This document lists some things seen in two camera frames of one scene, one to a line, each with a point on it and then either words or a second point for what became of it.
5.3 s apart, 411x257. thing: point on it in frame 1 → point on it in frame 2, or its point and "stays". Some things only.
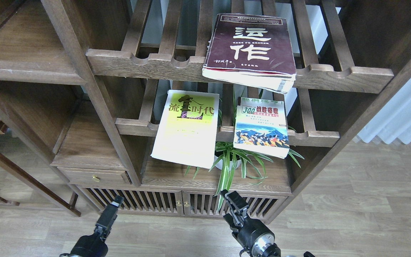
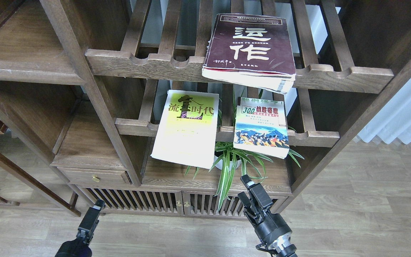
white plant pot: x=219 y=165 stays
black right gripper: x=257 y=239 → x=274 y=233
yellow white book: x=186 y=131 stays
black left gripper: x=92 y=246 → x=86 y=228
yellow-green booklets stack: x=261 y=127 stays
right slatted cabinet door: x=203 y=204 stays
